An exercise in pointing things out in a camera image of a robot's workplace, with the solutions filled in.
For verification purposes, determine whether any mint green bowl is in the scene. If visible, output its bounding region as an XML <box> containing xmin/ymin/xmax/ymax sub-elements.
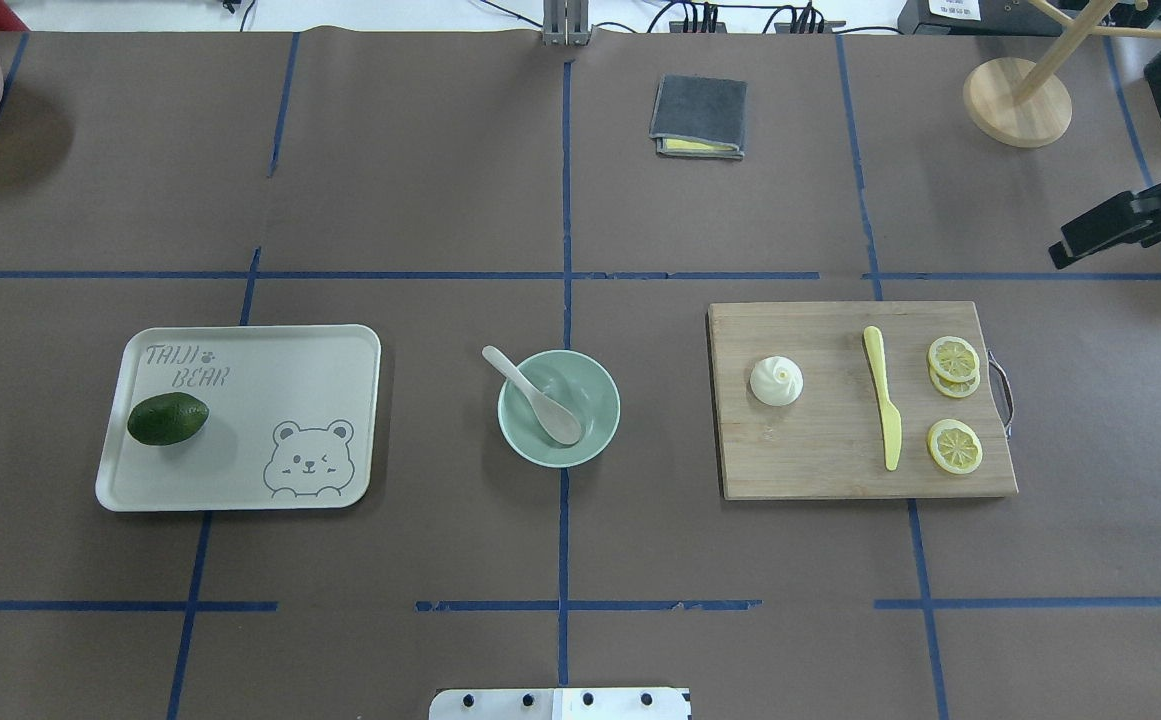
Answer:
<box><xmin>497</xmin><ymin>348</ymin><xmax>622</xmax><ymax>468</ymax></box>

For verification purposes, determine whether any wooden mug tree stand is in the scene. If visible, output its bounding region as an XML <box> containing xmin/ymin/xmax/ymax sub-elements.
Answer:
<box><xmin>961</xmin><ymin>1</ymin><xmax>1161</xmax><ymax>149</ymax></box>

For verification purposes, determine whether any white mount base plate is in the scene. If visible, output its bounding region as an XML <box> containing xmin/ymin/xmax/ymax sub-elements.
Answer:
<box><xmin>428</xmin><ymin>685</ymin><xmax>693</xmax><ymax>719</ymax></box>

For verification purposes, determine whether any white bear print tray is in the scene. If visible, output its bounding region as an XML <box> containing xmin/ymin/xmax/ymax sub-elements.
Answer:
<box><xmin>95</xmin><ymin>324</ymin><xmax>382</xmax><ymax>512</ymax></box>

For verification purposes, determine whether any yellow plastic knife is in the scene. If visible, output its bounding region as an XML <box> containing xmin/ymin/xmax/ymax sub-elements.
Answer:
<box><xmin>861</xmin><ymin>325</ymin><xmax>904</xmax><ymax>471</ymax></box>

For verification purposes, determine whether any green avocado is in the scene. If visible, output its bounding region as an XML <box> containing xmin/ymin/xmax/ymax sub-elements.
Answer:
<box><xmin>127</xmin><ymin>393</ymin><xmax>210</xmax><ymax>447</ymax></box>

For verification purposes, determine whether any grey folded cloth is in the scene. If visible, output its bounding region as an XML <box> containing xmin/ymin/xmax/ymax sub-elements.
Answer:
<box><xmin>649</xmin><ymin>74</ymin><xmax>748</xmax><ymax>160</ymax></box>

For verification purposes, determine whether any lower lemon slice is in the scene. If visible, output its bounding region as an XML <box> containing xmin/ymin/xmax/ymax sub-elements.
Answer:
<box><xmin>926</xmin><ymin>418</ymin><xmax>983</xmax><ymax>475</ymax></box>

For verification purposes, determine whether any upper lemon slice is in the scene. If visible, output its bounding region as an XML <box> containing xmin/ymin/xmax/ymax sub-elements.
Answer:
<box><xmin>926</xmin><ymin>334</ymin><xmax>981</xmax><ymax>384</ymax></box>

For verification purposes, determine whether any white steamed bun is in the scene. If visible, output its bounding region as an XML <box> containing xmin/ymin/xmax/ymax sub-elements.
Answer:
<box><xmin>749</xmin><ymin>355</ymin><xmax>805</xmax><ymax>406</ymax></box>

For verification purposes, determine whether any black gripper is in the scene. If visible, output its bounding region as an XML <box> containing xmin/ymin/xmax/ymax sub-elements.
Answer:
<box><xmin>1048</xmin><ymin>188</ymin><xmax>1161</xmax><ymax>271</ymax></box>

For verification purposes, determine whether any lemon slice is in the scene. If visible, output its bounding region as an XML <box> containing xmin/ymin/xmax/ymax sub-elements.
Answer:
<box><xmin>926</xmin><ymin>418</ymin><xmax>983</xmax><ymax>475</ymax></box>
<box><xmin>926</xmin><ymin>334</ymin><xmax>981</xmax><ymax>384</ymax></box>
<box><xmin>928</xmin><ymin>369</ymin><xmax>981</xmax><ymax>398</ymax></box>

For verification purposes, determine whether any white plastic spoon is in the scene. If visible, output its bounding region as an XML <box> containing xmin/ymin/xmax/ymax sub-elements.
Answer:
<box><xmin>481</xmin><ymin>345</ymin><xmax>583</xmax><ymax>446</ymax></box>

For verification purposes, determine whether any wooden cutting board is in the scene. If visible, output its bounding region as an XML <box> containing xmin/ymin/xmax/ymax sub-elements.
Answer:
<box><xmin>708</xmin><ymin>301</ymin><xmax>1018</xmax><ymax>501</ymax></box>

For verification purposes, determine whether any middle lemon slice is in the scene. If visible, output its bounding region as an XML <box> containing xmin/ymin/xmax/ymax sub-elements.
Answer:
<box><xmin>928</xmin><ymin>369</ymin><xmax>981</xmax><ymax>398</ymax></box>

